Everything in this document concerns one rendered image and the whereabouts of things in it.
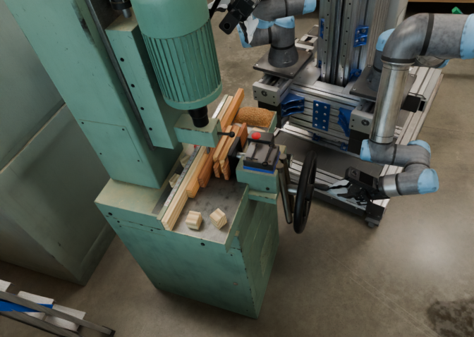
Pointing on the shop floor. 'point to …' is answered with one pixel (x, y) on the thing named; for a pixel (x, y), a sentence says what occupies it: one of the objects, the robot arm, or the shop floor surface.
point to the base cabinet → (208, 263)
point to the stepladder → (34, 304)
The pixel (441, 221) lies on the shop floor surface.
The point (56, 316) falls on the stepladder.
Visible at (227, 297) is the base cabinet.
